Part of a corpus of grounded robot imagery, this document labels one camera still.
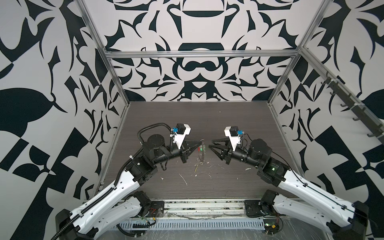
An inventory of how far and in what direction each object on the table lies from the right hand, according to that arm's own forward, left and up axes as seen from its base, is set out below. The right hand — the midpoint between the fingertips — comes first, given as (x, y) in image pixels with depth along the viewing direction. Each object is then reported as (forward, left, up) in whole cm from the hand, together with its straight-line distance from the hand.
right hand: (212, 144), depth 63 cm
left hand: (0, +4, +3) cm, 6 cm away
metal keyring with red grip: (-1, +5, -5) cm, 7 cm away
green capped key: (0, +5, -4) cm, 6 cm away
